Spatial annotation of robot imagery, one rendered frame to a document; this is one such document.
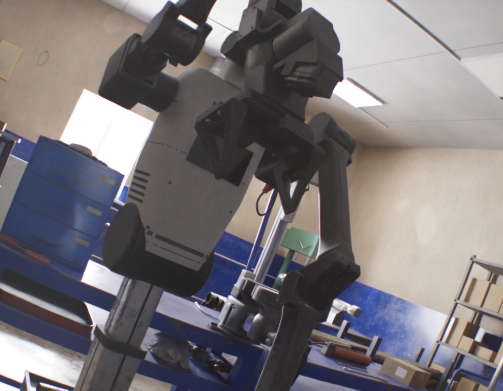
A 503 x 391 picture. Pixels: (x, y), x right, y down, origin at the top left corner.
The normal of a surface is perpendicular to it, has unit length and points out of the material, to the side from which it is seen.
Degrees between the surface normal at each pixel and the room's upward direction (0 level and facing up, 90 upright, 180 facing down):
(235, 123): 81
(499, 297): 90
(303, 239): 90
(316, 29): 60
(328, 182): 82
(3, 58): 90
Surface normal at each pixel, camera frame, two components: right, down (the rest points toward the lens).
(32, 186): 0.37, 0.09
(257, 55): -0.46, -0.47
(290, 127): 0.65, -0.32
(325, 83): 0.47, 0.25
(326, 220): -0.77, -0.45
